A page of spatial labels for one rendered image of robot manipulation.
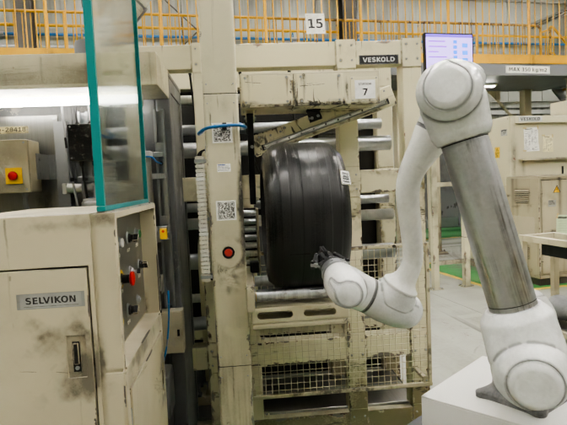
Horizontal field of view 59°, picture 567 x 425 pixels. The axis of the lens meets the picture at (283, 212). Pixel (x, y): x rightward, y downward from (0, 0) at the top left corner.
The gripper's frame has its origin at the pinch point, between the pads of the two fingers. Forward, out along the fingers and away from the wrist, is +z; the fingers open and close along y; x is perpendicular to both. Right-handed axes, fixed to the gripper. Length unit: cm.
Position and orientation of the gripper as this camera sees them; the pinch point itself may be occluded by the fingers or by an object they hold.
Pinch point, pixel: (323, 252)
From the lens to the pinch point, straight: 172.1
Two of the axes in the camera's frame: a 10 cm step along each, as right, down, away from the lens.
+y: -9.9, 0.5, -0.9
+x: 0.4, 9.8, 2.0
